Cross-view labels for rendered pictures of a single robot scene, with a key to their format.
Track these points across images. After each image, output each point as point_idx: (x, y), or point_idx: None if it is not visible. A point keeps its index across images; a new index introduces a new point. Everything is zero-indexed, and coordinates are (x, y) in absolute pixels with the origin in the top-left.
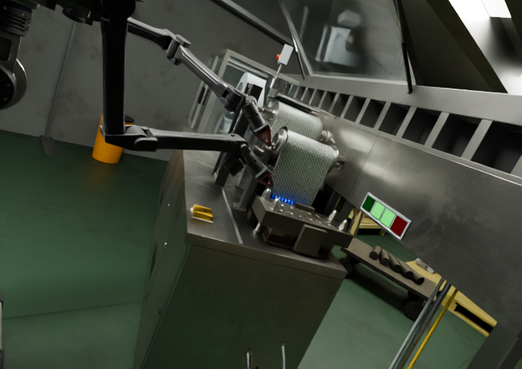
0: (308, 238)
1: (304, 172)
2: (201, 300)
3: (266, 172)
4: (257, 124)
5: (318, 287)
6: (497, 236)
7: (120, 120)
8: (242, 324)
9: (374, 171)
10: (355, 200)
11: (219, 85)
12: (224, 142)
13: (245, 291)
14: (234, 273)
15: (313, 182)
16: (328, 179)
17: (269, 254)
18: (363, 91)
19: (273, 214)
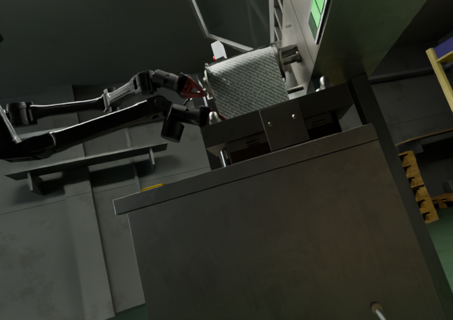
0: (276, 122)
1: (251, 85)
2: (186, 286)
3: (202, 108)
4: (174, 83)
5: (346, 172)
6: None
7: (7, 135)
8: (275, 300)
9: (299, 3)
10: (313, 50)
11: (129, 83)
12: (134, 108)
13: (238, 240)
14: (203, 221)
15: (272, 87)
16: (305, 82)
17: (228, 168)
18: None
19: (212, 126)
